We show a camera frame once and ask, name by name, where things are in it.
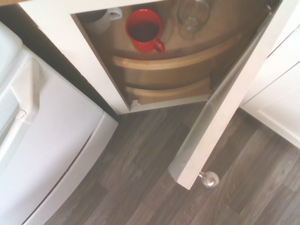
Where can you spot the red mug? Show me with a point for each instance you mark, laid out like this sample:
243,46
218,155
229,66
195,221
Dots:
140,44

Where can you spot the white corner cabinet door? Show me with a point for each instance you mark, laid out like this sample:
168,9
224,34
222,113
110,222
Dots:
222,117

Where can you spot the empty wooden turntable shelf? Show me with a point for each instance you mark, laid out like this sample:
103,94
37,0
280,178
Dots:
164,93

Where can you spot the white panelled cabinet door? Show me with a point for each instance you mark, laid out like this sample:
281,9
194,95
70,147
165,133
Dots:
276,93

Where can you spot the small white door catch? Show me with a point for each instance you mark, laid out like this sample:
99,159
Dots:
135,102

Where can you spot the white electric stove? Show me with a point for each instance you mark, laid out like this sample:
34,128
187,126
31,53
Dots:
58,140

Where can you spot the round metal door knob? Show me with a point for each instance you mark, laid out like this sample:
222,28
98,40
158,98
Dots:
211,179

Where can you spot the clear glass jar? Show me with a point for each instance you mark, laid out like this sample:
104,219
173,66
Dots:
192,23

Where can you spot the wooden turntable shelf with mugs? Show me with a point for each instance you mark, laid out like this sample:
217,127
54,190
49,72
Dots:
168,63

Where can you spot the white corner cabinet frame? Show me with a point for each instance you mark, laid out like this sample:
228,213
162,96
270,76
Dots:
77,47

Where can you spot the white mug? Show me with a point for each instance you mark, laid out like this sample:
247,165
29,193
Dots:
100,25

